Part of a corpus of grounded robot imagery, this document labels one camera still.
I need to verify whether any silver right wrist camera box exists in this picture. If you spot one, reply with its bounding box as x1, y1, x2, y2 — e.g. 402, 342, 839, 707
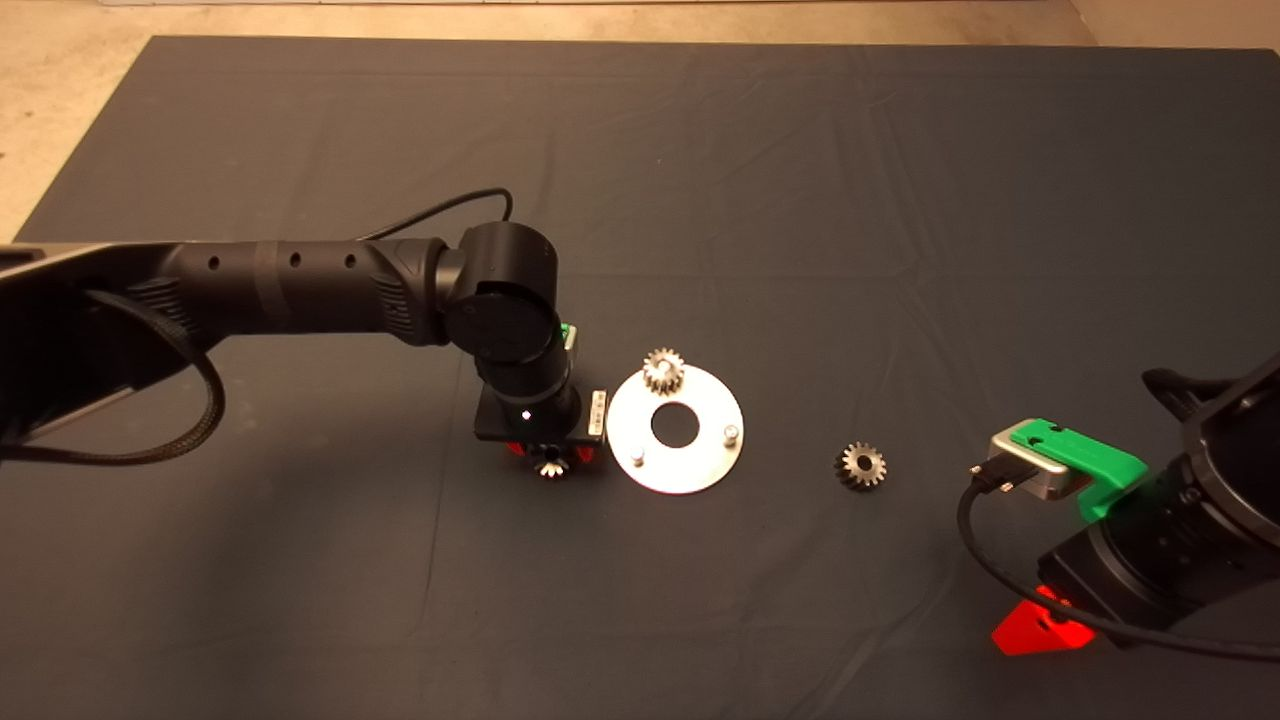
988, 430, 1076, 501

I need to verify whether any braided black left arm cable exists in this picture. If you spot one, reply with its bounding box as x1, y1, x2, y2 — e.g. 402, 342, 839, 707
0, 290, 226, 466

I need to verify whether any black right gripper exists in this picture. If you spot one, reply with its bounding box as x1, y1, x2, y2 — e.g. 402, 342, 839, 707
990, 465, 1231, 658

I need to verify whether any black right camera cable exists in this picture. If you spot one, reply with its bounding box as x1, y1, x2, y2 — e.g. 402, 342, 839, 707
957, 460, 1280, 661

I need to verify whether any dark grey table cloth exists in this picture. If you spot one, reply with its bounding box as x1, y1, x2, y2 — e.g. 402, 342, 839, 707
0, 35, 1280, 720

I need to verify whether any green right camera mount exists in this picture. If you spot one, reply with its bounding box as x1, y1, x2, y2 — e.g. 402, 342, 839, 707
1010, 418, 1149, 521

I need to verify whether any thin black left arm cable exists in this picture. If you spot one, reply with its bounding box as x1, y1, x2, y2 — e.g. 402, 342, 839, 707
360, 187, 515, 241

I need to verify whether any round metal carrier plate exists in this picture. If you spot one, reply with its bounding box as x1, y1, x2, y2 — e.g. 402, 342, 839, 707
606, 362, 745, 495

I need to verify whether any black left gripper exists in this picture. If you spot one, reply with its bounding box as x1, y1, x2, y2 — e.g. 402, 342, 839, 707
476, 385, 608, 463

